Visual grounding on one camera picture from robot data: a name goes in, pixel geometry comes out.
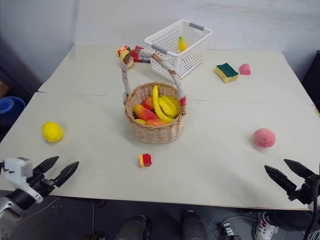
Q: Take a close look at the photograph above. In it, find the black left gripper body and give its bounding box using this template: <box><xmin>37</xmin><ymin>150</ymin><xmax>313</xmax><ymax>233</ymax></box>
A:
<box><xmin>26</xmin><ymin>170</ymin><xmax>57</xmax><ymax>199</ymax></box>

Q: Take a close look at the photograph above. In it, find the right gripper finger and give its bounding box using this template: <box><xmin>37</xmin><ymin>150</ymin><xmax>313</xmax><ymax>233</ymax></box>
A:
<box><xmin>283</xmin><ymin>158</ymin><xmax>317</xmax><ymax>182</ymax></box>
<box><xmin>264</xmin><ymin>164</ymin><xmax>299</xmax><ymax>199</ymax></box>

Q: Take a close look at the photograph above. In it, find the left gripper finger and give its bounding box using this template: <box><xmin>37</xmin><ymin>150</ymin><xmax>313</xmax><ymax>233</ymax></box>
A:
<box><xmin>33</xmin><ymin>156</ymin><xmax>60</xmax><ymax>174</ymax></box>
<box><xmin>53</xmin><ymin>161</ymin><xmax>80</xmax><ymax>188</ymax></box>

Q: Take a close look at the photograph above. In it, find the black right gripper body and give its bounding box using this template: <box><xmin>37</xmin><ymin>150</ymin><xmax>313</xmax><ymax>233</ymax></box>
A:
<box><xmin>287</xmin><ymin>174</ymin><xmax>320</xmax><ymax>206</ymax></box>

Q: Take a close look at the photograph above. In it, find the orange toy fruit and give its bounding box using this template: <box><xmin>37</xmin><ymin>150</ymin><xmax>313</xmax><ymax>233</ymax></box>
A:
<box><xmin>145</xmin><ymin>118</ymin><xmax>169</xmax><ymax>127</ymax></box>

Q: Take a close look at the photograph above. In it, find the white plastic storage basket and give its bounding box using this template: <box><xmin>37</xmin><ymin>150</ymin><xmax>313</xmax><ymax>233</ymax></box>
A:
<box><xmin>144</xmin><ymin>19</ymin><xmax>214</xmax><ymax>81</ymax></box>

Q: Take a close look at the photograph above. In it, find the yellow toy lemon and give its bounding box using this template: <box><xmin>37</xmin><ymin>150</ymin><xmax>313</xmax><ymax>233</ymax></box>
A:
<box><xmin>41</xmin><ymin>121</ymin><xmax>64</xmax><ymax>144</ymax></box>

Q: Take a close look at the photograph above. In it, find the pink toy peach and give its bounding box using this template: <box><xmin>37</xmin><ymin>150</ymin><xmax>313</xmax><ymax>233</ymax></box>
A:
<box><xmin>253</xmin><ymin>127</ymin><xmax>277</xmax><ymax>149</ymax></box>

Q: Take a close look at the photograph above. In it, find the white red sneaker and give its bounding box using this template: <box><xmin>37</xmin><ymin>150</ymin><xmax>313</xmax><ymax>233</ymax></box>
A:
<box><xmin>253</xmin><ymin>211</ymin><xmax>279</xmax><ymax>240</ymax></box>

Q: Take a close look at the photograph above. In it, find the blue plastic bucket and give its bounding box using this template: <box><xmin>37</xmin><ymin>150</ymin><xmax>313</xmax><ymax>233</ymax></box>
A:
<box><xmin>0</xmin><ymin>96</ymin><xmax>26</xmax><ymax>121</ymax></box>

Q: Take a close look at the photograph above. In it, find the floor pedal device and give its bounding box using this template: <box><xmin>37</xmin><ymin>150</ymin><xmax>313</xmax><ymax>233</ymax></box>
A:
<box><xmin>220</xmin><ymin>219</ymin><xmax>241</xmax><ymax>240</ymax></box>

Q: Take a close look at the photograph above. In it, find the red yellow toy block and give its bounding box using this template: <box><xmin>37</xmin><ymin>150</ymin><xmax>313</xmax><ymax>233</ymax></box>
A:
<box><xmin>139</xmin><ymin>152</ymin><xmax>153</xmax><ymax>169</ymax></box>

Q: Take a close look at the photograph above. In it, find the dark rounded shape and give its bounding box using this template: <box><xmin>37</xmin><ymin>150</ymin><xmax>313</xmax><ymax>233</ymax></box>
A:
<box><xmin>116</xmin><ymin>215</ymin><xmax>151</xmax><ymax>240</ymax></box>
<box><xmin>180</xmin><ymin>209</ymin><xmax>210</xmax><ymax>240</ymax></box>

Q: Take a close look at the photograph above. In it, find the brown cardboard box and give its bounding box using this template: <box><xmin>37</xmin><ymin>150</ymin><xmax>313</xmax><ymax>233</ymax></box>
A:
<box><xmin>0</xmin><ymin>80</ymin><xmax>11</xmax><ymax>99</ymax></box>

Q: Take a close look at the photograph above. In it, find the red orange toy mango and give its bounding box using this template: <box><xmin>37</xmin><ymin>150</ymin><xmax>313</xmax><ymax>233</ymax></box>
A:
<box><xmin>133</xmin><ymin>103</ymin><xmax>159</xmax><ymax>122</ymax></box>

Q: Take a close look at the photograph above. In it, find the red toy apple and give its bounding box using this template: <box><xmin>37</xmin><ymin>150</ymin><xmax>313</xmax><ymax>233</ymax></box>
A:
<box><xmin>142</xmin><ymin>96</ymin><xmax>155</xmax><ymax>111</ymax></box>

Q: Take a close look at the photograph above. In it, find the pink eraser block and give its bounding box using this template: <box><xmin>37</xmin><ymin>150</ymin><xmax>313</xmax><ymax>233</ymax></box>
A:
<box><xmin>238</xmin><ymin>63</ymin><xmax>252</xmax><ymax>76</ymax></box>

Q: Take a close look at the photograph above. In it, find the long yellow toy banana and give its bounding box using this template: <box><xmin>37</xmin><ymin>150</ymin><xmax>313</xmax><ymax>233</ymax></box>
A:
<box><xmin>152</xmin><ymin>84</ymin><xmax>176</xmax><ymax>124</ymax></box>

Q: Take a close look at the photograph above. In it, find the yellow green sponge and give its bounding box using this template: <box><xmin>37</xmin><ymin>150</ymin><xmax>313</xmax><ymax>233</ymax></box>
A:
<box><xmin>213</xmin><ymin>62</ymin><xmax>240</xmax><ymax>85</ymax></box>

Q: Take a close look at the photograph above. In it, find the yellow toy starfruit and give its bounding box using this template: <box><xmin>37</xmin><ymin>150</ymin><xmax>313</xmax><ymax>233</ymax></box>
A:
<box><xmin>158</xmin><ymin>95</ymin><xmax>182</xmax><ymax>119</ymax></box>

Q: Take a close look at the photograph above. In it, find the red snack packet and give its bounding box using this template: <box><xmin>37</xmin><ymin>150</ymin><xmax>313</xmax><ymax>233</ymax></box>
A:
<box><xmin>130</xmin><ymin>45</ymin><xmax>153</xmax><ymax>64</ymax></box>

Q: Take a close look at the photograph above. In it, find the small yellow toy banana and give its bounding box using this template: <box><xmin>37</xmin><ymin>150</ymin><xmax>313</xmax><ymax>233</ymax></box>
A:
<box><xmin>177</xmin><ymin>36</ymin><xmax>189</xmax><ymax>53</ymax></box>

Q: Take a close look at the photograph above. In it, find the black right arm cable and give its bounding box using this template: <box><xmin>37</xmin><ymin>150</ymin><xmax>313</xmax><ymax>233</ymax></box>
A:
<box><xmin>303</xmin><ymin>197</ymin><xmax>320</xmax><ymax>240</ymax></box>

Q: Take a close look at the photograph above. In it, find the wicker basket with handle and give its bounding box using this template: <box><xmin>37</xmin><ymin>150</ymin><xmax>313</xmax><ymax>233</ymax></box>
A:
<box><xmin>120</xmin><ymin>47</ymin><xmax>189</xmax><ymax>145</ymax></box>

